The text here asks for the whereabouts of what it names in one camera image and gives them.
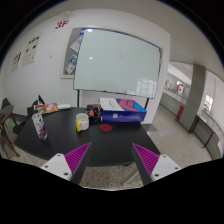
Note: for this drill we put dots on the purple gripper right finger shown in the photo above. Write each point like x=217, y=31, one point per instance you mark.
x=151, y=166

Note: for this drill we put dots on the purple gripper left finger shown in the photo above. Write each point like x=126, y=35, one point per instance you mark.
x=70, y=166

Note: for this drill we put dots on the white water bottle purple label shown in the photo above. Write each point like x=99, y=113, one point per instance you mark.
x=39, y=126

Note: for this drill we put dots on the red round coaster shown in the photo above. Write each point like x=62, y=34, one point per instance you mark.
x=105, y=127

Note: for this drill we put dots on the black and red device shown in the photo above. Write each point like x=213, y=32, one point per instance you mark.
x=94, y=111

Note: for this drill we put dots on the white flat object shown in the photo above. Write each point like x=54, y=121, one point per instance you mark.
x=64, y=106

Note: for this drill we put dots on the blue and white box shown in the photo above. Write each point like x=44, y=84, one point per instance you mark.
x=121, y=110

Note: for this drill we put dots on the wooden chair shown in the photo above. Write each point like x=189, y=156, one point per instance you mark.
x=7, y=115

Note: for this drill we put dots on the grey bulletin board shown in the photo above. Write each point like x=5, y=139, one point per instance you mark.
x=71, y=53

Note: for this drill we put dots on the large whiteboard on stand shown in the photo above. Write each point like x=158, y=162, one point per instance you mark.
x=115, y=62

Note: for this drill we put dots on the white mug yellow handle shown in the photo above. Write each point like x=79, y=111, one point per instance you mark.
x=82, y=122

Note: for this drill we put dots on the white wall poster left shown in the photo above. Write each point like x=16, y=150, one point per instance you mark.
x=15, y=62

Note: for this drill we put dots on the white wall poster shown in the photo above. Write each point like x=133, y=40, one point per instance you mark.
x=31, y=50
x=15, y=62

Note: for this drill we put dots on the white wall poster right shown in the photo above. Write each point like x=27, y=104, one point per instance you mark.
x=31, y=50

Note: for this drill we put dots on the red 3F wall sign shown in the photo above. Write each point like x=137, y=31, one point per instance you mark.
x=61, y=24

